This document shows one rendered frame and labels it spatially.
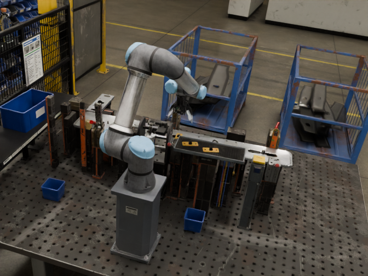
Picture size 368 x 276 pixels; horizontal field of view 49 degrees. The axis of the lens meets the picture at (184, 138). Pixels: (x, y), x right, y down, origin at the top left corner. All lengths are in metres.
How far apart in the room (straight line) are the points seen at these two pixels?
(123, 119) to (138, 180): 0.28
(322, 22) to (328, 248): 8.08
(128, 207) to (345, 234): 1.30
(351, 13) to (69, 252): 8.86
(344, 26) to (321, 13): 0.59
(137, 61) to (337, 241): 1.50
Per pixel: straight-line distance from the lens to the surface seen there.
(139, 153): 1.75
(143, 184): 1.84
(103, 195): 2.48
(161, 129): 2.25
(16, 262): 3.13
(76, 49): 5.32
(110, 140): 1.83
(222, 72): 5.04
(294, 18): 10.07
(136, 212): 1.90
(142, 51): 1.82
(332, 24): 10.12
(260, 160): 2.10
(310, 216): 2.59
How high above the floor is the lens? 2.25
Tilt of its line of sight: 30 degrees down
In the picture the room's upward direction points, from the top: 7 degrees clockwise
